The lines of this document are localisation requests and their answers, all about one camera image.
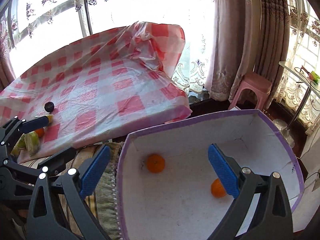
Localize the red checkered plastic tablecloth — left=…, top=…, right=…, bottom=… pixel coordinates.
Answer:
left=1, top=22, right=191, bottom=163

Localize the beige patterned curtain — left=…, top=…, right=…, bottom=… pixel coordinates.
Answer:
left=204, top=0, right=290, bottom=109

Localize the purple white cardboard box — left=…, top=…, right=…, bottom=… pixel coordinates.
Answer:
left=117, top=109, right=304, bottom=239

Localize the glass side table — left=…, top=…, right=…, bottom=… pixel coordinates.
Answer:
left=273, top=61, right=319, bottom=147

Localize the green yellow item on table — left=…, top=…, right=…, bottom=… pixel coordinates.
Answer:
left=308, top=71, right=320, bottom=85

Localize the small dark dried fruit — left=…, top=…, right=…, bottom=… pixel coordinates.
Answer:
left=44, top=101, right=55, bottom=113

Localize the orange tangerine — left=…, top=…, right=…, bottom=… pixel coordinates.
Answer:
left=145, top=154, right=165, bottom=173
left=35, top=127, right=45, bottom=138
left=210, top=178, right=227, bottom=198

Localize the pink plastic stool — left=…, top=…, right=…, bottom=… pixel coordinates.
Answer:
left=228, top=72, right=272, bottom=111

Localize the yellow fruit half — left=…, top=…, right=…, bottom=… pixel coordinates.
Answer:
left=35, top=114, right=53, bottom=127

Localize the green fruit with label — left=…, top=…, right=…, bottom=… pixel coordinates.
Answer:
left=24, top=131, right=40, bottom=155

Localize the green fruit half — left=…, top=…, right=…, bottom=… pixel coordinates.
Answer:
left=10, top=135, right=26, bottom=157

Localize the striped sofa cushion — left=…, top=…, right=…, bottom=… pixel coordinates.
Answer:
left=21, top=142, right=121, bottom=239

